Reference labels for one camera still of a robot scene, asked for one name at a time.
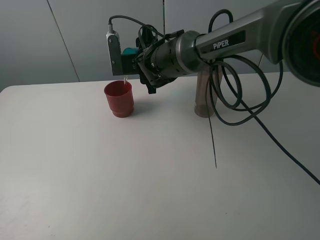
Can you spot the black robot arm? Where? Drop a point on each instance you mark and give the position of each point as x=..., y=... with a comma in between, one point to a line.
x=287, y=30

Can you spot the brown transparent plastic bottle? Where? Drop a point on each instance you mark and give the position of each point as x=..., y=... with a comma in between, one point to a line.
x=203, y=106

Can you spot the red plastic cup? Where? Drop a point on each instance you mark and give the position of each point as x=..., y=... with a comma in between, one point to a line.
x=120, y=99

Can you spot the teal transparent plastic cup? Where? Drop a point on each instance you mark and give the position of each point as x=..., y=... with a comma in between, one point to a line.
x=130, y=51

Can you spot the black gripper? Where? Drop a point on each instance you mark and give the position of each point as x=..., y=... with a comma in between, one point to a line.
x=160, y=65

